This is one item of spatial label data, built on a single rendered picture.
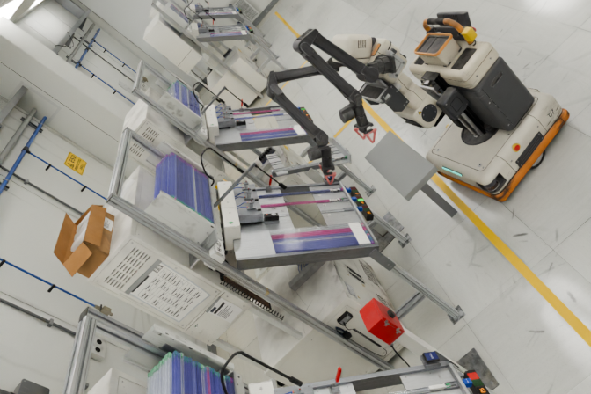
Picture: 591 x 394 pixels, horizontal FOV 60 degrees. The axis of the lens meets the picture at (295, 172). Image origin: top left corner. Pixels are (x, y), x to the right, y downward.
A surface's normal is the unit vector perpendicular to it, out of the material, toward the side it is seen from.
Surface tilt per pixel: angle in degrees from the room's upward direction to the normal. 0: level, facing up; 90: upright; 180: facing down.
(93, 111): 90
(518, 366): 0
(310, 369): 90
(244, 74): 90
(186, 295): 91
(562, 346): 0
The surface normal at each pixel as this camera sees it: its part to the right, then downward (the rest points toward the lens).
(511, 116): 0.37, 0.26
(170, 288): 0.22, 0.44
